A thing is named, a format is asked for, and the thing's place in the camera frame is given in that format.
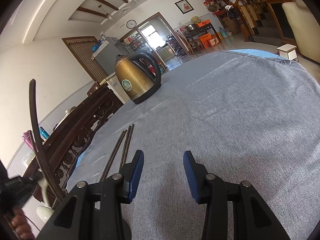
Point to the small white stool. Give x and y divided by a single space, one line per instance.
288 51

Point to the grey tablecloth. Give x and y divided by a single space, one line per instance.
243 118

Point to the orange box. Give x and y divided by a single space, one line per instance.
208 40

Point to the cream sofa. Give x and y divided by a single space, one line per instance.
305 28

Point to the blue table cover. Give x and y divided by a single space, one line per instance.
261 54

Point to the white chest freezer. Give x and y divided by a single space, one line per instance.
114 84

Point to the teal thermos bottle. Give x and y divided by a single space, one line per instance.
43 133

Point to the framed flower picture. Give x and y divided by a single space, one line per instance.
184 6

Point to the round wall clock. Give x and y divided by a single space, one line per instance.
131 24

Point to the pink thermos bottle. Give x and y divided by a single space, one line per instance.
26 137

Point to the grey refrigerator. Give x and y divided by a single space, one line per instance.
106 54

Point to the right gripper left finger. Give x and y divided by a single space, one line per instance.
93 211

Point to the person's left hand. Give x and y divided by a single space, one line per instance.
20 225

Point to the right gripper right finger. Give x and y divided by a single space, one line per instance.
252 217

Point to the carved dark wooden sideboard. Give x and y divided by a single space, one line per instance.
73 136

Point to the dark wooden chopstick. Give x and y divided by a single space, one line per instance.
112 156
126 146
35 126
42 161

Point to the dark wooden side table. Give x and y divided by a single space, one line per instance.
200 31

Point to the gold electric kettle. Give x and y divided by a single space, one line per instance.
139 75

